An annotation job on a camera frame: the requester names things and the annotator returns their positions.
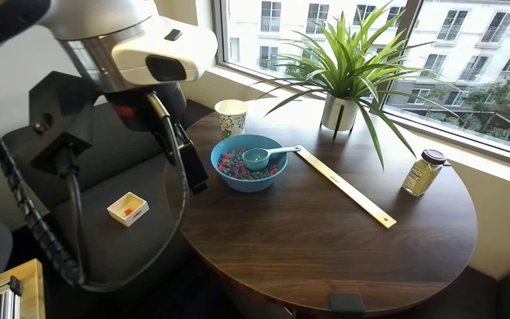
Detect wood and aluminium frame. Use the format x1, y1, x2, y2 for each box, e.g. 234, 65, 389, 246
0, 256, 49, 319

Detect black table edge clamp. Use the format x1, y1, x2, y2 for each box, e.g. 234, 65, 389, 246
328, 290, 369, 315

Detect blue plastic scoop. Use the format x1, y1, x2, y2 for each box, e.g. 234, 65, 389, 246
242, 143, 300, 171

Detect green spiky plant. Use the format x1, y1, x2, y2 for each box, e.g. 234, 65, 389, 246
263, 1, 440, 169

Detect black corrugated cable conduit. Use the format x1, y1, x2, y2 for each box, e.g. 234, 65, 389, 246
0, 99, 87, 288

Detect white plant pot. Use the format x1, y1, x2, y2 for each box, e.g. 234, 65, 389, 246
321, 93, 360, 134

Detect glass jar with dark lid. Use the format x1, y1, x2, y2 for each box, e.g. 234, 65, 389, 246
401, 146, 451, 198

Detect white building outside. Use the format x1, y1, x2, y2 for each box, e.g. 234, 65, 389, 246
226, 0, 510, 120

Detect black low seat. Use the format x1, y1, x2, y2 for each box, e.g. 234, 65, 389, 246
440, 262, 510, 319

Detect white patterned paper cup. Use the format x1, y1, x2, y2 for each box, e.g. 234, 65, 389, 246
213, 97, 250, 139

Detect round dark wooden table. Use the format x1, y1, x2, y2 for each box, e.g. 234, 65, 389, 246
165, 95, 481, 315

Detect colourful beads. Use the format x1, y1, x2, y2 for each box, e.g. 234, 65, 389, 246
217, 146, 284, 180

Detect blue plastic bowl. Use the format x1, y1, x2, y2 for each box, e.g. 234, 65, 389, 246
210, 132, 291, 194

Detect long wooden ruler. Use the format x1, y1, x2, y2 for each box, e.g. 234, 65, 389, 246
293, 143, 399, 230

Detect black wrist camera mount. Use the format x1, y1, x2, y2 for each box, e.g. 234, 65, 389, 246
29, 68, 112, 178

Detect black smooth cable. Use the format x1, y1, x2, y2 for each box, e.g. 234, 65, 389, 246
66, 86, 194, 295

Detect small white open box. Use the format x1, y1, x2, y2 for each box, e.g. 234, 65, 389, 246
105, 189, 151, 228

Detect window frame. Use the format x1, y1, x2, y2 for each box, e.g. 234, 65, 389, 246
210, 0, 510, 171

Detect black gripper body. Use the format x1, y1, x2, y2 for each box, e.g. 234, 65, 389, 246
105, 83, 197, 162

